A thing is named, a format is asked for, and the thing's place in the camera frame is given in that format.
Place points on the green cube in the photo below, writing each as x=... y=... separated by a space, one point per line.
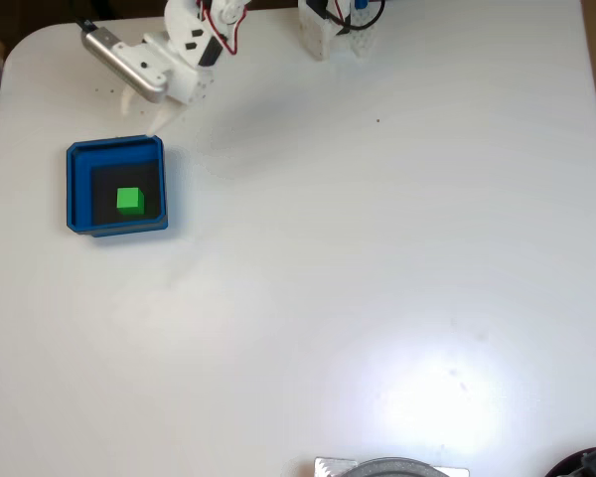
x=129 y=199

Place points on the blue box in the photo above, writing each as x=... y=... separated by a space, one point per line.
x=79 y=189

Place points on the silver metal plate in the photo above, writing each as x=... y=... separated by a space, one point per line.
x=328 y=468

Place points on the grey round disc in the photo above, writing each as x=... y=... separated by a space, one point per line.
x=392 y=469

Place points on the silver camera box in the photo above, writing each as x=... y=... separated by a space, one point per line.
x=102 y=49

